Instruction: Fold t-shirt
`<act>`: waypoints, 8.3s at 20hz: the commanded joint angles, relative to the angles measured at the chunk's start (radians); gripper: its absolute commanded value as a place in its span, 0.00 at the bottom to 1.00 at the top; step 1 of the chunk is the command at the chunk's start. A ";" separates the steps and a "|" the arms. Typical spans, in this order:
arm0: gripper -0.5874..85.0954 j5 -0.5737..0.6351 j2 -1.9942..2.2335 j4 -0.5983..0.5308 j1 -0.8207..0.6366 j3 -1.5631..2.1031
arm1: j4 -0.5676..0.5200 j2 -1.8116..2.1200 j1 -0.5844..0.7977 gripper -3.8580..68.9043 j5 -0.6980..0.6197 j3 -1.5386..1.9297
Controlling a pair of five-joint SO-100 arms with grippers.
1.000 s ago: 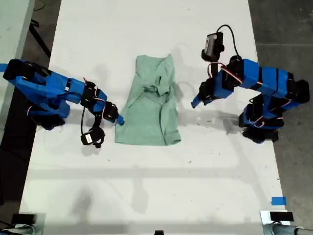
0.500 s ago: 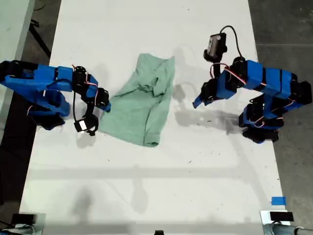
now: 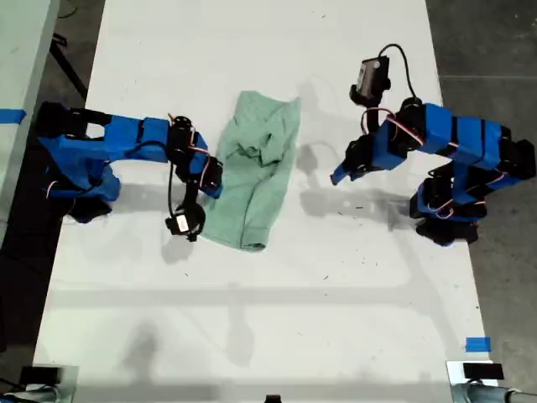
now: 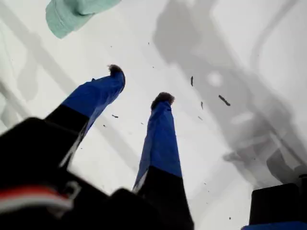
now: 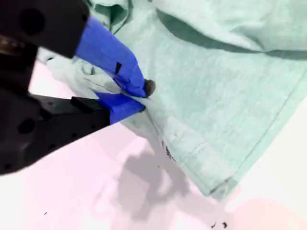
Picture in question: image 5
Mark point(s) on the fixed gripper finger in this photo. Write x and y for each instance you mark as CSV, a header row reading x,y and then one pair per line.
x,y
120,107

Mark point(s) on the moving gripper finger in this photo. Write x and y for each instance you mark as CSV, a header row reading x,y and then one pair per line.
x,y
105,50

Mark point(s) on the pale green T-shirt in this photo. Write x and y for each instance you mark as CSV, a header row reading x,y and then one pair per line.
x,y
216,95

